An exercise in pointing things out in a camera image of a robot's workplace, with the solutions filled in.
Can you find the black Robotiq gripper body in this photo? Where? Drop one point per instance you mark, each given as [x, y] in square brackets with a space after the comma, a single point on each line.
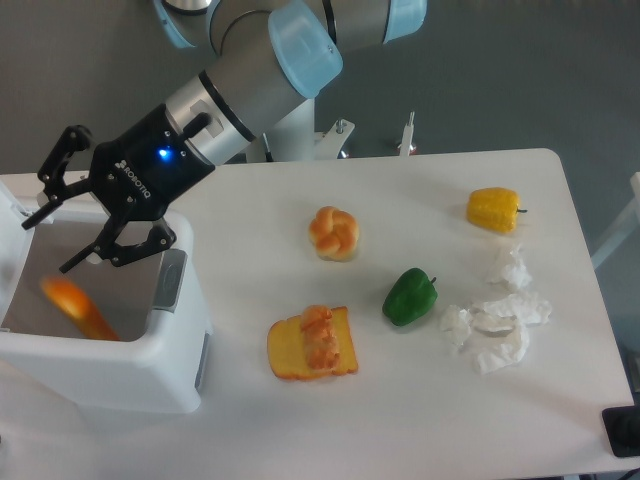
[139, 174]

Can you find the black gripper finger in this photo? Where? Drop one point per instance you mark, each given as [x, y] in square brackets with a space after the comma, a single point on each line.
[106, 244]
[74, 139]

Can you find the long orange baguette bread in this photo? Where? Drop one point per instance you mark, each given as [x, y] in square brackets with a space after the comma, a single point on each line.
[73, 302]

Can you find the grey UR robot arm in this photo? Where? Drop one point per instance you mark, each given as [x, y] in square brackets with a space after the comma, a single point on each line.
[272, 56]

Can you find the white plastic trash can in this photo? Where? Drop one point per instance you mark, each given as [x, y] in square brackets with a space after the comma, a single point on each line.
[155, 305]

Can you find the braided round bread roll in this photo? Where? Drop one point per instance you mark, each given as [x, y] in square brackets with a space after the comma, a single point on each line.
[334, 233]

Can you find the yellow toast slice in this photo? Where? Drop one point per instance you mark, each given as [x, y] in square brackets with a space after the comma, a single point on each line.
[285, 349]

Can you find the green bell pepper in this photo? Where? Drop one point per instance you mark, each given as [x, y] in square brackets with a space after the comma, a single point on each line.
[410, 298]

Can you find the crumpled white tissue small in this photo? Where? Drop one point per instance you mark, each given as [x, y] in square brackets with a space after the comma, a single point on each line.
[455, 323]

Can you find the yellow bell pepper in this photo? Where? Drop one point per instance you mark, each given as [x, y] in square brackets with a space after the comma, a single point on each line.
[495, 208]

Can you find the crumpled white tissue large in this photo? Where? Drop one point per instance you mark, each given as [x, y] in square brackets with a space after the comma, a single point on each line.
[506, 322]

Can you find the crumpled white tissue upper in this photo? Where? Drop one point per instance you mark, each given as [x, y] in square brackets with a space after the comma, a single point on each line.
[509, 269]

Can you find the white furniture edge right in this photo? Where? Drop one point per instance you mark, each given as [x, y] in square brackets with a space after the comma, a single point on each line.
[626, 222]

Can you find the black device at edge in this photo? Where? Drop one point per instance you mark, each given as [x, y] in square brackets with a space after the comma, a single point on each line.
[622, 429]

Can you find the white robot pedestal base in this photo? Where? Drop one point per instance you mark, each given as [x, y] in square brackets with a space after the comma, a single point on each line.
[294, 139]

